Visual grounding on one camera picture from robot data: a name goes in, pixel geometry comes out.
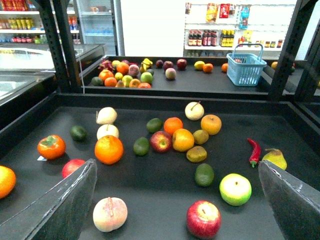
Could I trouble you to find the green lime lower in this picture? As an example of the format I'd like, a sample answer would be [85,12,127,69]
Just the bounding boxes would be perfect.
[133,137,150,157]

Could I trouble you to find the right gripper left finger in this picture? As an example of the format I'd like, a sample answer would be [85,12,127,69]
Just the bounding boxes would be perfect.
[0,159,97,240]

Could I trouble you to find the white pear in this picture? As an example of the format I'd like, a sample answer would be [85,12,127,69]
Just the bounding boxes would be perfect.
[96,124,120,140]
[95,107,118,125]
[184,101,205,121]

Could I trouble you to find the golden orange apple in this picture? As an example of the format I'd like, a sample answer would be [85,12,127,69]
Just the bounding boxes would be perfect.
[172,128,195,152]
[200,114,222,136]

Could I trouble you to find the red apple front right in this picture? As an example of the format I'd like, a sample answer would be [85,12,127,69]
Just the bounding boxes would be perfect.
[186,200,222,240]

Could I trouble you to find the dark red apple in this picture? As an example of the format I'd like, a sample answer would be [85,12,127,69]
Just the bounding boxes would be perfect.
[61,159,86,179]

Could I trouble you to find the brown kiwi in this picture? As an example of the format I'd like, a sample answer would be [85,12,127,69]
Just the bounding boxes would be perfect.
[186,146,208,163]
[192,129,209,145]

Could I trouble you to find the yellow green pear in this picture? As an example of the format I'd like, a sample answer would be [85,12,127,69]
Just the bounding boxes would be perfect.
[262,148,288,170]

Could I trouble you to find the brown kiwi lower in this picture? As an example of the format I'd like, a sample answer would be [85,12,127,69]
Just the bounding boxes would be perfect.
[186,146,208,163]

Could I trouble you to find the golden orange apple upper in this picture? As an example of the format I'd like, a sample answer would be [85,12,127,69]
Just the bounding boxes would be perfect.
[200,114,222,136]

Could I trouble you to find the green avocado right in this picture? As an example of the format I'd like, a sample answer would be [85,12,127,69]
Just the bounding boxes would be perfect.
[194,163,215,187]

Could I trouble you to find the white price tag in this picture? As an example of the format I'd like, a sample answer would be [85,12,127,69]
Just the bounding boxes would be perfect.
[37,156,47,162]

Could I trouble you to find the green apple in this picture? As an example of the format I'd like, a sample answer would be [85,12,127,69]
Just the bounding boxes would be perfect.
[219,173,252,207]

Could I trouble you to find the large orange front left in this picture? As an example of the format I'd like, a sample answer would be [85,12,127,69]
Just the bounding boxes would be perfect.
[0,165,16,199]

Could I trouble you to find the golden orange apple lower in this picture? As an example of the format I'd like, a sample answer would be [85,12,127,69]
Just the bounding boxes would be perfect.
[172,128,195,152]

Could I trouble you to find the white pear right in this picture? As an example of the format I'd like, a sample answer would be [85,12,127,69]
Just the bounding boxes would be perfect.
[184,101,205,121]

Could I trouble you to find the orange persimmon green calyx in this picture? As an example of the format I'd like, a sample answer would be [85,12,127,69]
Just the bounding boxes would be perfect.
[37,135,66,160]

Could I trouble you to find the red yellow apple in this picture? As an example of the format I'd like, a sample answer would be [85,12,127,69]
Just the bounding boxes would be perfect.
[150,130,172,153]

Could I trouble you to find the round orange centre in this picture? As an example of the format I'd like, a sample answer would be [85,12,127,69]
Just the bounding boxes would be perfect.
[94,135,124,165]

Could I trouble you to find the red chili pepper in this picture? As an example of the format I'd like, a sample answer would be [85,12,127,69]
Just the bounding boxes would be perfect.
[247,138,261,168]

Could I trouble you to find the white pear left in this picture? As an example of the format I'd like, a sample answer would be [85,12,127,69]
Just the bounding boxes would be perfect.
[95,107,118,125]

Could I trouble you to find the pale peach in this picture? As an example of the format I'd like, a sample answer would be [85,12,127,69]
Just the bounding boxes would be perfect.
[92,197,128,233]

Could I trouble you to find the small tangerine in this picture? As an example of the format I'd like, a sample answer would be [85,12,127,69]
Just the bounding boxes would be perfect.
[163,117,184,136]

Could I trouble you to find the dark green avocado left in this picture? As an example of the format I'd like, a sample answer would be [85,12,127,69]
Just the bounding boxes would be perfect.
[69,125,87,142]

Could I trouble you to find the back shelf fruit pile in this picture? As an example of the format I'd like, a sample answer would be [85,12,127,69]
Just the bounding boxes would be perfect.
[90,57,229,89]

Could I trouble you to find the sauce bottles on shelf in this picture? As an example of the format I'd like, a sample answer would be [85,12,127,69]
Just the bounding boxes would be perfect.
[186,29,235,48]

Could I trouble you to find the green lime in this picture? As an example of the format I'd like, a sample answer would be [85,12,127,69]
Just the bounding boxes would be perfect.
[133,137,150,157]
[146,117,163,134]

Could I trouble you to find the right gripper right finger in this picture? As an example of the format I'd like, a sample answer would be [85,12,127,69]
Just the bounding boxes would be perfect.
[258,160,320,240]

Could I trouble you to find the black shelf upright post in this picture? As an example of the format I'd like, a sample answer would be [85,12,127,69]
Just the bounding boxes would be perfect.
[31,0,81,93]

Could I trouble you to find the brown kiwi upper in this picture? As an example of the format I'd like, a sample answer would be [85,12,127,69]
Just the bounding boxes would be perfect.
[192,129,209,145]

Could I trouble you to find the green lime upper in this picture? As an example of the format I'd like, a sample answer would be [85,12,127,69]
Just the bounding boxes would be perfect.
[146,117,163,134]

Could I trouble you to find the small blue basket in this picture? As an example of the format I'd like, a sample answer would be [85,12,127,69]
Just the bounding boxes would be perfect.
[226,43,267,87]

